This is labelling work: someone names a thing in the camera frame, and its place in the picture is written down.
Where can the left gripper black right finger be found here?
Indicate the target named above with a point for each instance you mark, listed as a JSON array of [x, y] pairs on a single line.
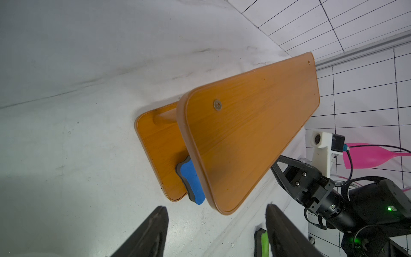
[[285, 238]]

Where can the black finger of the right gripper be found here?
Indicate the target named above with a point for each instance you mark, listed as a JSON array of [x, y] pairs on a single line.
[[293, 175]]

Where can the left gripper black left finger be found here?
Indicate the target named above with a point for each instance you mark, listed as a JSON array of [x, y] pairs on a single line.
[[149, 238]]

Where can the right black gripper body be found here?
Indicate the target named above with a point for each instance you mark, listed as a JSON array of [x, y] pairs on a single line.
[[318, 195]]

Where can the green bottom eraser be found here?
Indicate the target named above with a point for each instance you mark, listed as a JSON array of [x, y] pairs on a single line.
[[261, 243]]

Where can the blue bottom eraser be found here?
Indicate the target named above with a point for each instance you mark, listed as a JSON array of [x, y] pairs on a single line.
[[187, 173]]

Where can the orange two-tier shelf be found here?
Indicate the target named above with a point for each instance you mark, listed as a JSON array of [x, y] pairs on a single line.
[[233, 130]]

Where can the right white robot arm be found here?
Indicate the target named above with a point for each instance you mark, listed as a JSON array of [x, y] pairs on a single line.
[[368, 216]]

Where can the pink disc middle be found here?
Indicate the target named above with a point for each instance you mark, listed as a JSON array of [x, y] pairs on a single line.
[[365, 156]]

